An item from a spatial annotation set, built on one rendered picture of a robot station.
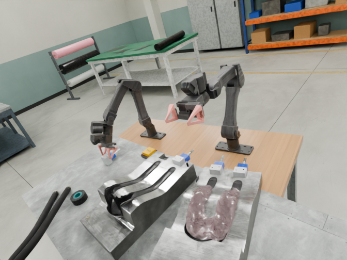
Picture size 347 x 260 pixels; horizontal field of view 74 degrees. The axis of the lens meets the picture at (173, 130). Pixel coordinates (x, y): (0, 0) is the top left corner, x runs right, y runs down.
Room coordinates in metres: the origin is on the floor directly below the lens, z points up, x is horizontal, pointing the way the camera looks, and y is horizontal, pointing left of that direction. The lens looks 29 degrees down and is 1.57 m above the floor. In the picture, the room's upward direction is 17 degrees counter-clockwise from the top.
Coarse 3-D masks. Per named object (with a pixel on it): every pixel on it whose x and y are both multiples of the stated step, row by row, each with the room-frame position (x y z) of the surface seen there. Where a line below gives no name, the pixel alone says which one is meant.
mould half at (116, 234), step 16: (160, 160) 0.96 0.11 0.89; (128, 176) 0.91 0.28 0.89; (160, 176) 0.85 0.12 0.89; (176, 176) 0.81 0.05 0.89; (192, 176) 0.84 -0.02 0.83; (128, 192) 0.75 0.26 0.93; (160, 192) 0.74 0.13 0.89; (176, 192) 0.77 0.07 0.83; (96, 208) 0.79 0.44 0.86; (128, 208) 0.66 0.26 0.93; (144, 208) 0.67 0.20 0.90; (160, 208) 0.71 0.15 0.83; (96, 224) 0.70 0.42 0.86; (112, 224) 0.67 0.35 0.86; (128, 224) 0.65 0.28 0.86; (144, 224) 0.65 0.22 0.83; (112, 240) 0.60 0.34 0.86; (128, 240) 0.60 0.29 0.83; (112, 256) 0.56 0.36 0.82
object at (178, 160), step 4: (176, 156) 0.92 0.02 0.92; (180, 156) 0.91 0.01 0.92; (184, 156) 0.92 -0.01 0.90; (188, 156) 0.92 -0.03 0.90; (172, 160) 0.91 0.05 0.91; (176, 160) 0.89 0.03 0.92; (180, 160) 0.88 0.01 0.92; (184, 160) 0.89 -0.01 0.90; (188, 160) 0.91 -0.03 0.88; (176, 164) 0.89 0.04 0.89; (180, 164) 0.87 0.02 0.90
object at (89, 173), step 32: (96, 160) 1.30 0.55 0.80; (128, 160) 1.19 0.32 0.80; (32, 192) 1.16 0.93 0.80; (96, 192) 0.98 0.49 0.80; (64, 224) 0.82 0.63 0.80; (160, 224) 0.66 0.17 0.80; (256, 224) 0.53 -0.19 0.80; (288, 224) 0.49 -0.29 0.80; (320, 224) 0.46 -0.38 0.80; (64, 256) 0.64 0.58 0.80; (96, 256) 0.60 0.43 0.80; (128, 256) 0.56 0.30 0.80; (256, 256) 0.42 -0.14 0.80; (288, 256) 0.39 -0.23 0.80; (320, 256) 0.37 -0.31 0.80
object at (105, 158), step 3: (117, 150) 1.30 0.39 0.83; (111, 153) 1.27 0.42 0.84; (114, 153) 1.26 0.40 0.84; (102, 156) 1.24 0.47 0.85; (105, 156) 1.23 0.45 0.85; (108, 156) 1.22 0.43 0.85; (114, 156) 1.25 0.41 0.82; (102, 159) 1.23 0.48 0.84; (105, 159) 1.20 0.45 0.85; (108, 159) 1.22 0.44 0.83; (111, 159) 1.23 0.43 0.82; (105, 162) 1.22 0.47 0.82; (108, 162) 1.21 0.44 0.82; (111, 162) 1.22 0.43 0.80; (108, 165) 1.20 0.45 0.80
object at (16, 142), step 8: (0, 104) 4.08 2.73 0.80; (0, 112) 3.63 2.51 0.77; (8, 112) 3.70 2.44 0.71; (0, 120) 5.09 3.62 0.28; (8, 120) 4.42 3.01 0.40; (16, 120) 3.73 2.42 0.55; (0, 128) 5.06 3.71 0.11; (8, 128) 4.88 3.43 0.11; (0, 136) 4.53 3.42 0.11; (8, 136) 4.38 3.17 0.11; (16, 136) 4.24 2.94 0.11; (0, 144) 4.06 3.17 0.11; (8, 144) 3.93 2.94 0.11; (16, 144) 3.82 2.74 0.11; (24, 144) 3.70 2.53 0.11; (32, 144) 3.72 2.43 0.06; (0, 152) 3.69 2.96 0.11; (8, 152) 3.58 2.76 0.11; (16, 152) 3.55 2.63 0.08; (0, 160) 3.39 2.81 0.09
